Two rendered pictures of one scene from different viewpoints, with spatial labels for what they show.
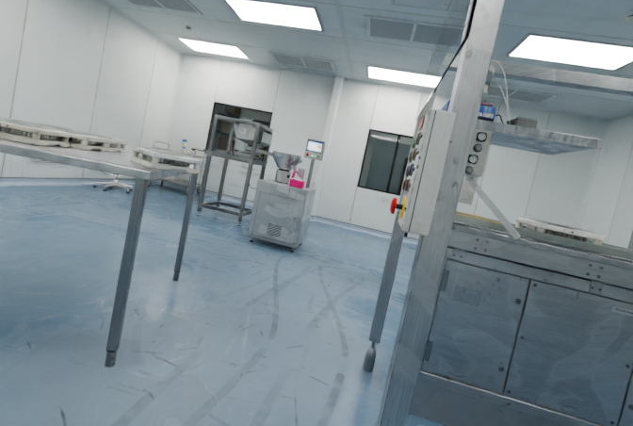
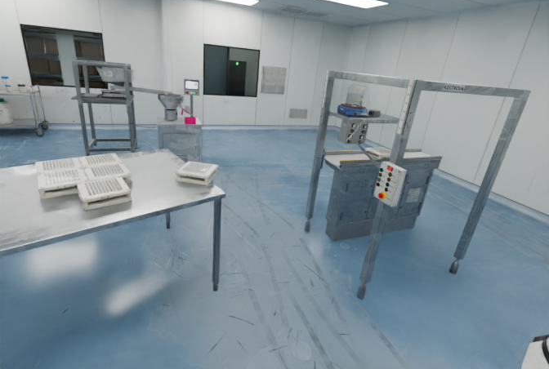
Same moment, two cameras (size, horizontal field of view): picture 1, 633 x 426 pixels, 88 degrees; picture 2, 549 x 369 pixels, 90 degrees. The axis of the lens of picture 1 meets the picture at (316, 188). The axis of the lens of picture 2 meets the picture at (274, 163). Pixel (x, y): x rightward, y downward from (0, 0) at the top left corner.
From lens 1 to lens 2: 1.55 m
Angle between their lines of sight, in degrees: 36
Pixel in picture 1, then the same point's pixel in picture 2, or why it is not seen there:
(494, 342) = (363, 203)
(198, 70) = not seen: outside the picture
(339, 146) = (180, 62)
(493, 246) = (366, 169)
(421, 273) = (384, 211)
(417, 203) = (395, 198)
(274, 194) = (175, 133)
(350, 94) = (180, 11)
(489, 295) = (362, 187)
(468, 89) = (400, 152)
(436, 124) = (401, 175)
